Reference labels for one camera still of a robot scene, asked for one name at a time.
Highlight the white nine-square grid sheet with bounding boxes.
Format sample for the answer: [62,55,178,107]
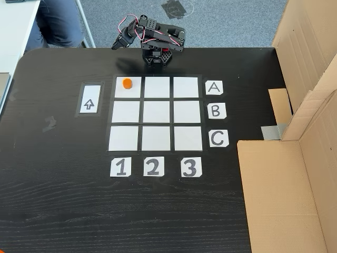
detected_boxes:
[106,74,209,155]

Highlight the white desk leg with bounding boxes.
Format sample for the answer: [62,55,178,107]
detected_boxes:
[75,0,97,48]

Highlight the black floor tape patch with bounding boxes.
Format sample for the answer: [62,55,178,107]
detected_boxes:
[161,0,188,21]

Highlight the white arrow paper sheet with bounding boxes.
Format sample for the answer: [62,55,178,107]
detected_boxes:
[78,84,102,114]

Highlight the person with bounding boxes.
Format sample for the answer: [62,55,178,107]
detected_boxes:
[25,0,87,52]

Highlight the paper label letter A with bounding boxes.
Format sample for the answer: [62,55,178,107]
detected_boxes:
[205,81,224,95]

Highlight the white desk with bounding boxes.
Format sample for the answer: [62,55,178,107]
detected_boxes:
[0,0,42,77]

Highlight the crumpled clear tape scraps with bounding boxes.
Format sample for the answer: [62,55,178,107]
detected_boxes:
[42,115,57,133]

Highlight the paper label letter B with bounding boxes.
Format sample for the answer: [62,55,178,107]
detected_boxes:
[207,102,227,120]

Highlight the paper label number 1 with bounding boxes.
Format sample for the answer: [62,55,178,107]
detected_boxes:
[110,157,132,178]

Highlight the paper label number 2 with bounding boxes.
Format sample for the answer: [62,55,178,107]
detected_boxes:
[143,155,165,177]

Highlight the paper label letter C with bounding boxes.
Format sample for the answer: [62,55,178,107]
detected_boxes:
[209,129,229,148]

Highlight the paper label number 3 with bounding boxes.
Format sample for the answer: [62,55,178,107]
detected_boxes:
[180,157,203,178]

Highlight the brown cardboard screen panel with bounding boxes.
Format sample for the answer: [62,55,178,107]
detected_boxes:
[236,89,337,253]
[267,0,337,140]

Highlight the red white servo cable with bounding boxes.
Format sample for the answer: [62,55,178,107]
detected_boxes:
[117,14,185,47]

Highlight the grey duct tape strip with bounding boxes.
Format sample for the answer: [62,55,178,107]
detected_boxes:
[260,123,288,140]

